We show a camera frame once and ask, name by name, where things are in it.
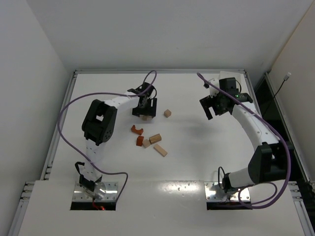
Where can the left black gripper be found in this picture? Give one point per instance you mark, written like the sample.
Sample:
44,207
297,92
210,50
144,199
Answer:
145,110

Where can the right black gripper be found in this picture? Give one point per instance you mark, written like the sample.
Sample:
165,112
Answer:
207,103

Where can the white perforated box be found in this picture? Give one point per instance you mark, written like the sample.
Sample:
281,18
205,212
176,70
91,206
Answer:
227,74

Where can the long light wood block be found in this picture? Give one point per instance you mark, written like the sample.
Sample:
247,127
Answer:
160,150

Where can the light wood rectangular block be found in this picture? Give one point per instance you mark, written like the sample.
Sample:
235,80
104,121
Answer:
146,118

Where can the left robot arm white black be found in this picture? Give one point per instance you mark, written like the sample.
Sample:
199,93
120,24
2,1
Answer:
98,128

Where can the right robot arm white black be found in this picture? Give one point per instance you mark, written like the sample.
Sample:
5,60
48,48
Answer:
271,160

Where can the light wood cube block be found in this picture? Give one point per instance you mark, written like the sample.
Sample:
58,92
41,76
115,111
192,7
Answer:
167,113

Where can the red arch wood block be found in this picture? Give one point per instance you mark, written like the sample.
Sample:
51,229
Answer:
137,131

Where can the light wood cylinder block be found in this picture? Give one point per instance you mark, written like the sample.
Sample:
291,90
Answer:
155,138

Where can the red small wood block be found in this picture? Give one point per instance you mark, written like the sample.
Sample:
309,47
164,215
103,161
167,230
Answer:
139,141

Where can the small light wood cube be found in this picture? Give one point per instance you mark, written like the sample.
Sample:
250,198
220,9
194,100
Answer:
146,143

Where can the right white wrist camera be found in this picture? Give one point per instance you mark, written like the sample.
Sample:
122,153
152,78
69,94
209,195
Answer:
212,91

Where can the aluminium table frame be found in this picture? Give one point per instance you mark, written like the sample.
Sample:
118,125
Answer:
163,196

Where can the black wall cable white plug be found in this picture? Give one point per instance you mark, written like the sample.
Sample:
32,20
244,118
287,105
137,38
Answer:
286,77

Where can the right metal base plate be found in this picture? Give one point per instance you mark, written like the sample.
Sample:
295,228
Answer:
214,194

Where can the metal base plate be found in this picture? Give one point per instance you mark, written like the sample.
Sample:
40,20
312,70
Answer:
214,194
104,192

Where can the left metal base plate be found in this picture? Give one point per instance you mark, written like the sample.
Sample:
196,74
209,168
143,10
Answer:
104,192

